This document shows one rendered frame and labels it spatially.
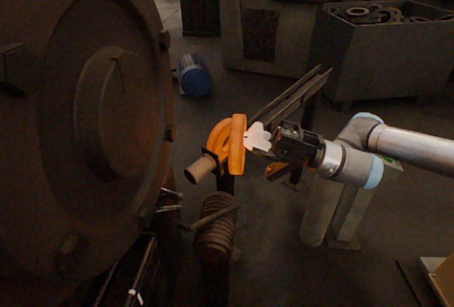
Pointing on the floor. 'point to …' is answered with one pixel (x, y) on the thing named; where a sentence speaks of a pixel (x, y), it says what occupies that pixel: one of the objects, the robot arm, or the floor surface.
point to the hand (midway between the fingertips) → (238, 138)
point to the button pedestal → (355, 211)
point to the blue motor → (193, 76)
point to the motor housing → (216, 248)
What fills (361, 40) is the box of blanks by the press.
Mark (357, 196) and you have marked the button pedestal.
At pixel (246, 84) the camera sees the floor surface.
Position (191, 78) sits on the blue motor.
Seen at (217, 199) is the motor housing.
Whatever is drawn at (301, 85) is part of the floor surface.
